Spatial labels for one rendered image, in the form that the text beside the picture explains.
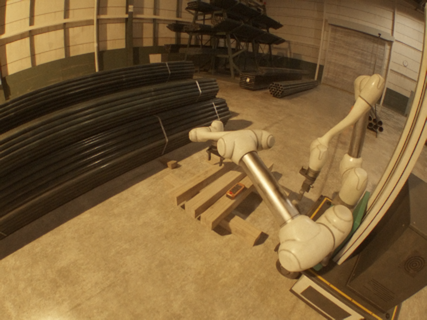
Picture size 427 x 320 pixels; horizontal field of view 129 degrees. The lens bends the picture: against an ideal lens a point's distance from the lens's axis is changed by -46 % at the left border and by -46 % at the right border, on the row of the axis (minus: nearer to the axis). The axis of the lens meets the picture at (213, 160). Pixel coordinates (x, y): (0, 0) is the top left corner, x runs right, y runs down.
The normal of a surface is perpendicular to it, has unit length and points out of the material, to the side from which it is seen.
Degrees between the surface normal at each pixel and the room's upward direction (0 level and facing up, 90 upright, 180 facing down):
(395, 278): 90
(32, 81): 90
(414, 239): 90
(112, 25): 90
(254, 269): 0
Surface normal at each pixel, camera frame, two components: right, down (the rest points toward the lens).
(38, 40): 0.76, 0.39
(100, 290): 0.06, -0.84
